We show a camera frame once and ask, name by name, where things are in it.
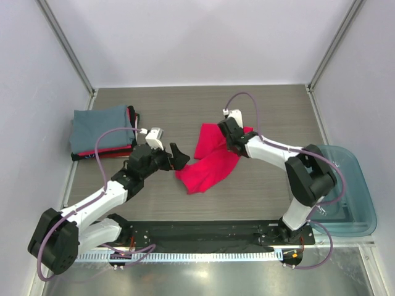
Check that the blue plastic bin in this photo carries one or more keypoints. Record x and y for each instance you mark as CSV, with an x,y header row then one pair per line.
x,y
354,215

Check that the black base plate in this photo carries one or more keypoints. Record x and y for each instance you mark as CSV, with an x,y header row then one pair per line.
x,y
240,236

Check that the aluminium frame post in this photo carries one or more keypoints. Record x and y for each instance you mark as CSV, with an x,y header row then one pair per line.
x,y
64,43
346,23

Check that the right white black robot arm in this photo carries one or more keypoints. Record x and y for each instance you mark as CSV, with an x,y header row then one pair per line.
x,y
310,176

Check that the right aluminium frame post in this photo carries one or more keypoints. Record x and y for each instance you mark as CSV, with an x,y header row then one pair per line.
x,y
346,23

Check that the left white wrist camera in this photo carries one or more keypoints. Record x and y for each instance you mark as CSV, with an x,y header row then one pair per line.
x,y
153,138

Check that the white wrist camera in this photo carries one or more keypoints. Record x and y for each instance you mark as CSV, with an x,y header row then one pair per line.
x,y
153,138
236,114

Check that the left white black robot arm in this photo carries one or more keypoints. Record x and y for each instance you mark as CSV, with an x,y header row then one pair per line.
x,y
60,236

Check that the slotted cable duct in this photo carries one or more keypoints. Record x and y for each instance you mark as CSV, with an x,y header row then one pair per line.
x,y
108,256

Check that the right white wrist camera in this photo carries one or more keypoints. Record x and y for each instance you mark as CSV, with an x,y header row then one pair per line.
x,y
236,114

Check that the folded black t shirt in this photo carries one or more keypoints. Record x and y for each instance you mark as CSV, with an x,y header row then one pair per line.
x,y
133,110

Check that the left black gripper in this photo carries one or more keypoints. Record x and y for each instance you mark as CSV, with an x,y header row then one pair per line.
x,y
181,158

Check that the left aluminium frame post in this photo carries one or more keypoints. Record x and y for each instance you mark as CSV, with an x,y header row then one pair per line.
x,y
64,43

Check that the folded grey-blue t shirt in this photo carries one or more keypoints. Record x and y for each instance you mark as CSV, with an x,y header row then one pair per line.
x,y
89,125

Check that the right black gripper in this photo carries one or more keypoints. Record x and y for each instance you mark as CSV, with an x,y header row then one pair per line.
x,y
228,143

